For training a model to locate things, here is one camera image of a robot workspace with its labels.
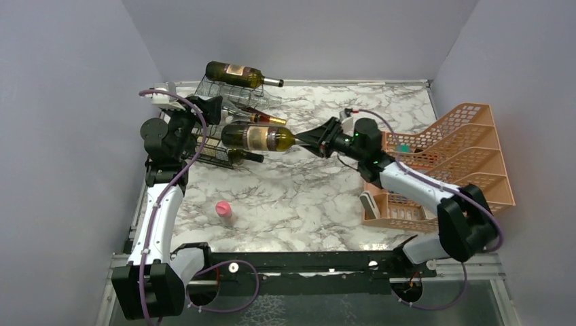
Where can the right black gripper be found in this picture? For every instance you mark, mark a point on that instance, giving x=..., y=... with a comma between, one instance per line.
x=321, y=138

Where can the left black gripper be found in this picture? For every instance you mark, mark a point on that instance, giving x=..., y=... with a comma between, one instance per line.
x=209, y=108

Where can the clear glass wine bottle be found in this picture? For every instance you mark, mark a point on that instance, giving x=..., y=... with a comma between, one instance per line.
x=229, y=115

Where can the dark green wine bottle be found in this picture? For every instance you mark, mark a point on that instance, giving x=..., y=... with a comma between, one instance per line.
x=239, y=75
x=237, y=156

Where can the green wine bottle tan label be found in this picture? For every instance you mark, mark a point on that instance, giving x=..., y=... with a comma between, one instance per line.
x=253, y=137

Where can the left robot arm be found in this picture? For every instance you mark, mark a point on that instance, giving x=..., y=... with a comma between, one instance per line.
x=152, y=284

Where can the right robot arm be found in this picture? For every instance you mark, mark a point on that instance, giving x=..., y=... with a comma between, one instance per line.
x=466, y=225

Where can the clear empty glass bottle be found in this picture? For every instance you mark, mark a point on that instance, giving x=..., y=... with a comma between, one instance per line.
x=246, y=97

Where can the amber bottle gold cap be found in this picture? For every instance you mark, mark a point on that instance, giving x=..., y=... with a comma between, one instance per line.
x=260, y=117

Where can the small pink capped bottle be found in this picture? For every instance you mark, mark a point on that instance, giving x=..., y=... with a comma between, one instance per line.
x=225, y=212

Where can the white grey device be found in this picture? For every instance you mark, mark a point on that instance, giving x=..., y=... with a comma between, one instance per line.
x=369, y=205

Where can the orange plastic desk organizer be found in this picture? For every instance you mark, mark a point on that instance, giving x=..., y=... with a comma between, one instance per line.
x=460, y=148

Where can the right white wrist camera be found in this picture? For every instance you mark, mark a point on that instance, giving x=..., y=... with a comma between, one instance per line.
x=346, y=116

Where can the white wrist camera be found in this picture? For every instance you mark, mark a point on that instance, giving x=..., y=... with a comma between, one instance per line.
x=346, y=116
x=164, y=101

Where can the black wire wine rack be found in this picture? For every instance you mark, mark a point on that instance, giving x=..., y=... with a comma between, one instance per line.
x=213, y=153

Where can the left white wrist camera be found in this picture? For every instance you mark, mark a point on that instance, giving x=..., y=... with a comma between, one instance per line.
x=164, y=101

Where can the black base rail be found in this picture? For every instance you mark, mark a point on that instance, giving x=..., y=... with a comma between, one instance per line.
x=308, y=273

